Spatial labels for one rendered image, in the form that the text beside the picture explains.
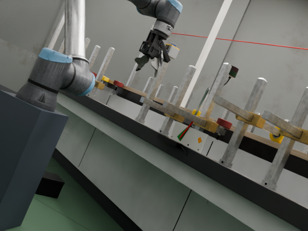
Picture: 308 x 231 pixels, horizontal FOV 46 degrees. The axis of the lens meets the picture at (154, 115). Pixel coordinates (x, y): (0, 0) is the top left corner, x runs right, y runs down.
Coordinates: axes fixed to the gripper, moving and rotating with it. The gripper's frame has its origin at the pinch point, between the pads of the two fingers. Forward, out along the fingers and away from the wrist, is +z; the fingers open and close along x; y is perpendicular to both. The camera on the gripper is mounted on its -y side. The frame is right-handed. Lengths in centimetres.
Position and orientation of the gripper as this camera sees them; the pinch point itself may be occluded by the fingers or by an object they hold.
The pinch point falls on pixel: (146, 74)
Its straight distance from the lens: 172.4
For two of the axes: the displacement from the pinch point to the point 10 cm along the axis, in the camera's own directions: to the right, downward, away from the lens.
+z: -4.1, 9.1, 0.1
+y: -6.7, -3.0, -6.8
